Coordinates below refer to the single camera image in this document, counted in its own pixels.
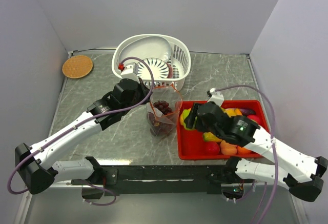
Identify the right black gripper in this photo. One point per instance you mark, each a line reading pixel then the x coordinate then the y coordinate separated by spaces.
pixel 189 120

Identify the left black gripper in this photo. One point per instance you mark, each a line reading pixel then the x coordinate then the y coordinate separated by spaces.
pixel 143 88

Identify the yellow orange mango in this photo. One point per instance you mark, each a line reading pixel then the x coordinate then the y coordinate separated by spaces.
pixel 183 116

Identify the clear zip top bag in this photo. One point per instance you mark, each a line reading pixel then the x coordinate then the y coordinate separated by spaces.
pixel 174 98

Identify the purple grape bunch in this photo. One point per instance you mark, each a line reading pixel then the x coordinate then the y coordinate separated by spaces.
pixel 163 107

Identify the dark purple mangosteen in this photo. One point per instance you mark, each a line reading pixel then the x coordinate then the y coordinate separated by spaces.
pixel 158 129

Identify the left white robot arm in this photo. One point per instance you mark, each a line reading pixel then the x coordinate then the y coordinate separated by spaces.
pixel 38 164

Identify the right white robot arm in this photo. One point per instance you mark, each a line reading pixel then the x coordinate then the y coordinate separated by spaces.
pixel 300 174

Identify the red plastic tray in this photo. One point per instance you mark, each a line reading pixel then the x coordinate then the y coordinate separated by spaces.
pixel 191 145

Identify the striped round plate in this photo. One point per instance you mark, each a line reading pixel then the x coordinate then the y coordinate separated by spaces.
pixel 159 68

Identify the orange peach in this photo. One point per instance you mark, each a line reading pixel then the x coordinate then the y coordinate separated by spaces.
pixel 227 148

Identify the orange carrot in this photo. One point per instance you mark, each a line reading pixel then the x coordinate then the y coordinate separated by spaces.
pixel 237 112

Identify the white plastic dish basket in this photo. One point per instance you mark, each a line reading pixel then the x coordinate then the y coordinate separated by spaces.
pixel 179 62

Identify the white oval plate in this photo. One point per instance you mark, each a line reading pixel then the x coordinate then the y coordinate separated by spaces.
pixel 147 47

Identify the round woven coaster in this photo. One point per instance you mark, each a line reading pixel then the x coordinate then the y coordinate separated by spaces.
pixel 77 67

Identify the purple eggplant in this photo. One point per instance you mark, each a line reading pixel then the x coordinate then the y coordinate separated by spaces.
pixel 247 112

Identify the red round fruit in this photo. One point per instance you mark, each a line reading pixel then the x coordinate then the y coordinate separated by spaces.
pixel 254 118

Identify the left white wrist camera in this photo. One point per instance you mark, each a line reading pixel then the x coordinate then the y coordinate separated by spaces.
pixel 129 71

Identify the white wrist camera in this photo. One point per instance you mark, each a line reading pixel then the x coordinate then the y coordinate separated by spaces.
pixel 215 96
pixel 129 71

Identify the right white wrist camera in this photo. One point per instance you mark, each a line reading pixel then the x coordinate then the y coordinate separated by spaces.
pixel 215 96

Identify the black base frame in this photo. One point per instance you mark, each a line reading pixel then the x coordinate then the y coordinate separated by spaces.
pixel 157 179

